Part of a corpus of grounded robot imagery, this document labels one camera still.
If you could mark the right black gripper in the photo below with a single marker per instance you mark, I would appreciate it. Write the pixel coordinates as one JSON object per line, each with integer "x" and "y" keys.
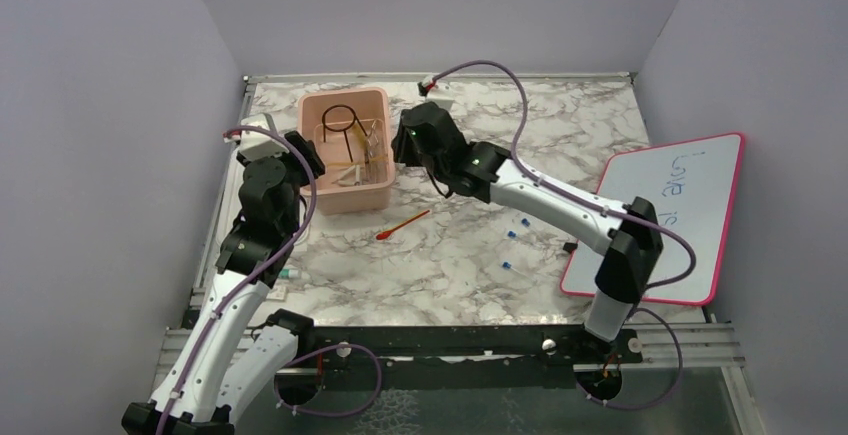
{"x": 401, "y": 144}

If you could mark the pink framed whiteboard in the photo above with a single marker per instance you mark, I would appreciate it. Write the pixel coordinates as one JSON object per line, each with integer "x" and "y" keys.
{"x": 692, "y": 186}

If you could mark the pink plastic bin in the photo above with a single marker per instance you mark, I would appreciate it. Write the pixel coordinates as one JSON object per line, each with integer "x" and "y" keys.
{"x": 370, "y": 103}

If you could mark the black metal ring stand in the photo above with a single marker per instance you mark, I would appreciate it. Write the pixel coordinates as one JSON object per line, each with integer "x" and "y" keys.
{"x": 339, "y": 127}

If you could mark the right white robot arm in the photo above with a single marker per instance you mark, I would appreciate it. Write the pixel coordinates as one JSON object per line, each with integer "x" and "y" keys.
{"x": 624, "y": 234}

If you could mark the yellow rubber tube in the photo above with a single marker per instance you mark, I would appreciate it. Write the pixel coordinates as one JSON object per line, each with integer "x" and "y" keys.
{"x": 334, "y": 155}

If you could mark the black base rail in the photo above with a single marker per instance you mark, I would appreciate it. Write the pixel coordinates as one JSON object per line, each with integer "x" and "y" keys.
{"x": 357, "y": 358}

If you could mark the red plastic spoon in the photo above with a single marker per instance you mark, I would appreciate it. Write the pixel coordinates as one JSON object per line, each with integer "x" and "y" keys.
{"x": 385, "y": 234}

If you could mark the white clay triangle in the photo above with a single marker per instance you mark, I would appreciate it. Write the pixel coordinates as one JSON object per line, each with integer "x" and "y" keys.
{"x": 354, "y": 175}

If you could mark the small white label card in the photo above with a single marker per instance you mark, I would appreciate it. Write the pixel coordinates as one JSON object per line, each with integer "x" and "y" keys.
{"x": 278, "y": 294}

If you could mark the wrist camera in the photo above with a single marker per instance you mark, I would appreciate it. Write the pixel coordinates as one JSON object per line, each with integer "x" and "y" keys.
{"x": 254, "y": 146}
{"x": 431, "y": 91}

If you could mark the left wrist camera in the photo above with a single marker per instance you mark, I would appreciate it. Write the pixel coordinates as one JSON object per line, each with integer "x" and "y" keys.
{"x": 254, "y": 146}

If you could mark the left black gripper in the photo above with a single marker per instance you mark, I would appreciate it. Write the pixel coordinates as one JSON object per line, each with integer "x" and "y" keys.
{"x": 306, "y": 147}

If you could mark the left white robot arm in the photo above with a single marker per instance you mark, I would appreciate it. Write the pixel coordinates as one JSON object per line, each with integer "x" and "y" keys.
{"x": 207, "y": 390}

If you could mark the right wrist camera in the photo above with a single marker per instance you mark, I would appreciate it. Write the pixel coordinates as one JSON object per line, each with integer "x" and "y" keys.
{"x": 431, "y": 91}

